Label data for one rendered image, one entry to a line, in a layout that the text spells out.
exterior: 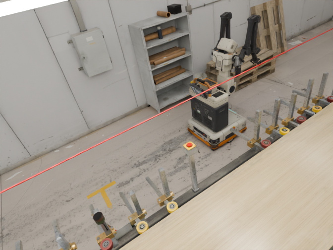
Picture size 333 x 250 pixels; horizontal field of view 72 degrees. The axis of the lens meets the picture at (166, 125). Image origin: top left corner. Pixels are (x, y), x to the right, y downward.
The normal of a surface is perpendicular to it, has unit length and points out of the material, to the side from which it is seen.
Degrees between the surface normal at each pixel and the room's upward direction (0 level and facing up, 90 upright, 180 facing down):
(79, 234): 0
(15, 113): 90
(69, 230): 0
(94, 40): 90
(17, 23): 90
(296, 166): 0
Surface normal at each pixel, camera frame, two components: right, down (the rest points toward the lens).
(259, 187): -0.16, -0.79
